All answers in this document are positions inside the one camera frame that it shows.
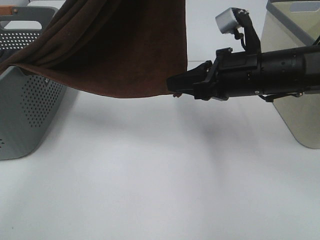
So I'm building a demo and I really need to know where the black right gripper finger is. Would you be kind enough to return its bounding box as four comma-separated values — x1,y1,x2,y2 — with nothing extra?
166,60,213,95

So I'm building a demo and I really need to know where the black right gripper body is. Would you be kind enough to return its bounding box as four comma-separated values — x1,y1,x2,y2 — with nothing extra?
193,47,262,101

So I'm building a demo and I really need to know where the brown towel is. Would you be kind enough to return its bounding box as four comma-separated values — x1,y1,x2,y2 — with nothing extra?
0,0,188,98

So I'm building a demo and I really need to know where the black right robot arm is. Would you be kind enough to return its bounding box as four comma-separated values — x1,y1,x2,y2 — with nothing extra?
166,40,320,103

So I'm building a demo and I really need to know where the beige bin with grey rim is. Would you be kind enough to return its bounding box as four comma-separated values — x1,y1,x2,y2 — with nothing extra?
261,0,320,149

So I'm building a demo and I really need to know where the grey perforated laundry basket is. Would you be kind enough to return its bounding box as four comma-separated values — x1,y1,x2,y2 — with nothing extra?
0,6,67,160

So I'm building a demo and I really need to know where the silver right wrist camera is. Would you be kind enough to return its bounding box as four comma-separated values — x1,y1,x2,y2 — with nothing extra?
215,7,244,40

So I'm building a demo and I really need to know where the brown leather basket handle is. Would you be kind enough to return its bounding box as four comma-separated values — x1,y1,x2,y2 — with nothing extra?
0,5,18,16

